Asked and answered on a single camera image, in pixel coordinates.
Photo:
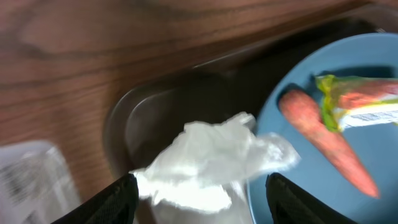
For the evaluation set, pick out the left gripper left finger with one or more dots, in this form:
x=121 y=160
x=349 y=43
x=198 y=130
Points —
x=116 y=204

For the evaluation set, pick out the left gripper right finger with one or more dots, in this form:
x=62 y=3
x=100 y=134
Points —
x=290 y=204

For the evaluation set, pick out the white napkin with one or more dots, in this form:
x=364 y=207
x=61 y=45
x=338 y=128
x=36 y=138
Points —
x=200 y=177

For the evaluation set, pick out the orange carrot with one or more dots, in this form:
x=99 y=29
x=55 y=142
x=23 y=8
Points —
x=303 y=113

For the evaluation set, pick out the green yellow snack wrapper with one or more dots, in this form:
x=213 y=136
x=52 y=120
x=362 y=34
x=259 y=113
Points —
x=350 y=102

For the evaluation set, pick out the clear plastic bin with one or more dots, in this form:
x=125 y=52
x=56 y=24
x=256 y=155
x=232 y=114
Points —
x=36 y=184

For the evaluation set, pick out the dark brown serving tray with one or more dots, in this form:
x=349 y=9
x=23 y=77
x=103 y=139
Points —
x=250 y=78

